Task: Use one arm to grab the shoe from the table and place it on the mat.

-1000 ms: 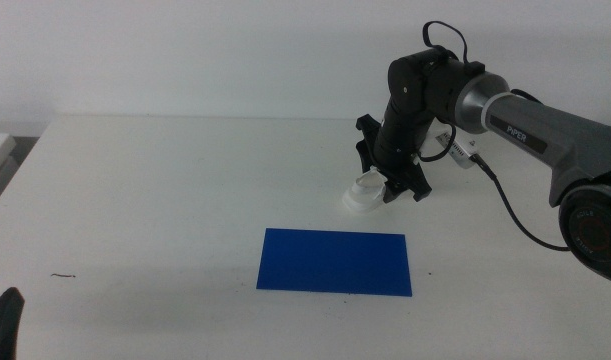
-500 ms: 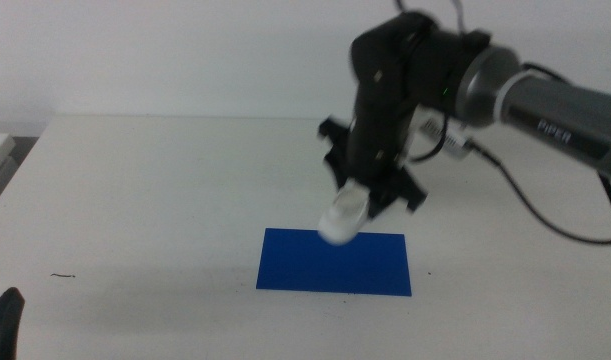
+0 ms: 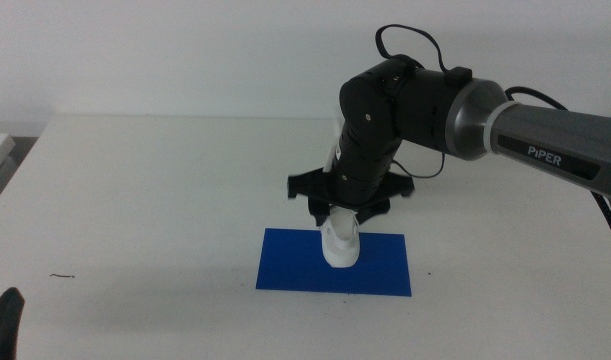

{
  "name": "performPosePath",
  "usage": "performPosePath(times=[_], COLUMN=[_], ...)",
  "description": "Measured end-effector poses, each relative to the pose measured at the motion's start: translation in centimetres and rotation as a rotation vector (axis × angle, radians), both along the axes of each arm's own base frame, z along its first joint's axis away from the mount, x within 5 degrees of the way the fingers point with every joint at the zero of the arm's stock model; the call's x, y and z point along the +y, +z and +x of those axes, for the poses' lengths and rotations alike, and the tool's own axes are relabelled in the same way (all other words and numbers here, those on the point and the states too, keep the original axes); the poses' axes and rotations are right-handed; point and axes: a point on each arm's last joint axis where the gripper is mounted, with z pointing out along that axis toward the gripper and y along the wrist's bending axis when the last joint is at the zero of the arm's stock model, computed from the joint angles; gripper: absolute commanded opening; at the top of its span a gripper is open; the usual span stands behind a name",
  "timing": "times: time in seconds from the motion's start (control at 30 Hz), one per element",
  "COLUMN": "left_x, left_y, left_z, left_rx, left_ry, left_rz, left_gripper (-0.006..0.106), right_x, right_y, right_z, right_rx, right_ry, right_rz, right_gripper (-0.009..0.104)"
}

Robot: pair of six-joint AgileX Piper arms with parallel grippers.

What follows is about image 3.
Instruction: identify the white strapped sandal shoe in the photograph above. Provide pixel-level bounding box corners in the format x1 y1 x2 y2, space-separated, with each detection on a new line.
319 205 361 270

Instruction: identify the blue rectangular mat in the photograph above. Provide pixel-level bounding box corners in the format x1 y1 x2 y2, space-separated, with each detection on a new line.
255 227 413 298

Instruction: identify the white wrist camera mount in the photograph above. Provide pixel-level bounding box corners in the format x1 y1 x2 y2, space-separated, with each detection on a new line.
322 117 346 174

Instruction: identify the thin black camera cable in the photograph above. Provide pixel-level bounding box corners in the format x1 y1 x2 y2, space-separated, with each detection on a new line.
390 150 447 181

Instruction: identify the black looped wrist cable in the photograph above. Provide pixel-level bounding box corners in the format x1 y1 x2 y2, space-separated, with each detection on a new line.
374 23 474 86

